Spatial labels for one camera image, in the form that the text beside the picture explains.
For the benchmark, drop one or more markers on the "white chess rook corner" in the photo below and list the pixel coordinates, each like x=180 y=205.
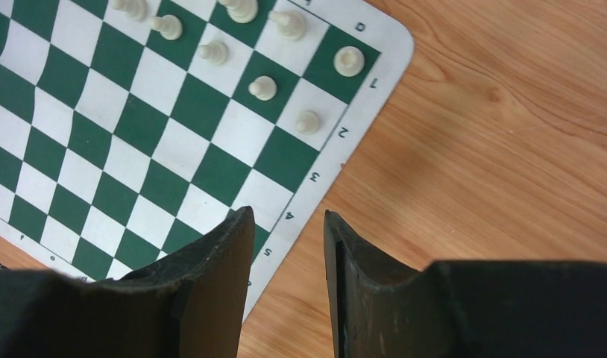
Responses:
x=349 y=61

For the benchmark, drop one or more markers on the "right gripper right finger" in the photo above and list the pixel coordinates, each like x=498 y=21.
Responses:
x=381 y=307

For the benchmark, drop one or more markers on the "green white chess mat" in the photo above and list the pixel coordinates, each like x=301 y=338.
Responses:
x=118 y=146

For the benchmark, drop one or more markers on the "white chess bishop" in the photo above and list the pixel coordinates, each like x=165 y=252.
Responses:
x=241 y=11

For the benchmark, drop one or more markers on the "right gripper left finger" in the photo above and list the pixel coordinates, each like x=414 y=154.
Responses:
x=189 y=303

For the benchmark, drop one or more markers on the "white chess knight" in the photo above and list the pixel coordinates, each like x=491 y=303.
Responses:
x=291 y=25

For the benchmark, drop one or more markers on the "white chess pawn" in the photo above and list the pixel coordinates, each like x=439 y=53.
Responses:
x=307 y=122
x=264 y=88
x=214 y=52

